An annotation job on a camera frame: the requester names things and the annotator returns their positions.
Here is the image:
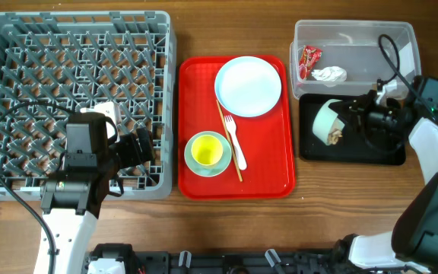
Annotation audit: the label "white tissue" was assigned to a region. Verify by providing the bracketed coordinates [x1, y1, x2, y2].
[311, 66, 348, 82]

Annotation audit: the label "rice and food scraps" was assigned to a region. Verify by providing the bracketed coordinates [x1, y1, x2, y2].
[327, 129, 343, 145]

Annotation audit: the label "white plastic fork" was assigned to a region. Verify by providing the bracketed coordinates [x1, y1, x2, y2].
[224, 115, 247, 170]

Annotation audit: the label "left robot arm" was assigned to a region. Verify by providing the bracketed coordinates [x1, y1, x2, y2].
[34, 113, 154, 273]

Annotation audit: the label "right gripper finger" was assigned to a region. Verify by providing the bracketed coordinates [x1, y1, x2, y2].
[328, 99, 363, 113]
[336, 110, 360, 133]

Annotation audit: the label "yellow cup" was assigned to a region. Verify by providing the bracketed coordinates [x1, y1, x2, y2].
[191, 134, 224, 167]

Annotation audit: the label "large light blue plate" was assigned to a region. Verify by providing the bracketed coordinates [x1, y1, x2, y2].
[214, 56, 282, 118]

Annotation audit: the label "clear plastic waste bin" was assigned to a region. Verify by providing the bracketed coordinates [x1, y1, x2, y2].
[290, 20, 422, 99]

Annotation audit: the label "grey plastic dishwasher rack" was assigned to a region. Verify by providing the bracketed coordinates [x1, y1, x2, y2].
[0, 11, 176, 201]

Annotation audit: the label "red snack wrapper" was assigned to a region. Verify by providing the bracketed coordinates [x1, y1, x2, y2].
[299, 45, 322, 80]

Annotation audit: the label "red plastic serving tray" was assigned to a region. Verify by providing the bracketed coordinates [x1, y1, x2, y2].
[177, 56, 295, 200]

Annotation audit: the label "wooden chopstick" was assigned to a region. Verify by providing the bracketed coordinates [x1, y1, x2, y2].
[216, 99, 243, 182]

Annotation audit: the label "small light blue bowl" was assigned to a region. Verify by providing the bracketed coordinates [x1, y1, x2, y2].
[184, 131, 232, 177]

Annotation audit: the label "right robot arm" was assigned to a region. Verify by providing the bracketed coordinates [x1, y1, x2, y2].
[326, 76, 438, 273]

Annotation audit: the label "light green bowl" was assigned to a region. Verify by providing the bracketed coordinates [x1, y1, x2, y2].
[313, 99, 345, 145]

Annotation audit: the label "black rectangular tray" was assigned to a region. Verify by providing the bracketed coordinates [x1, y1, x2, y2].
[299, 94, 406, 165]

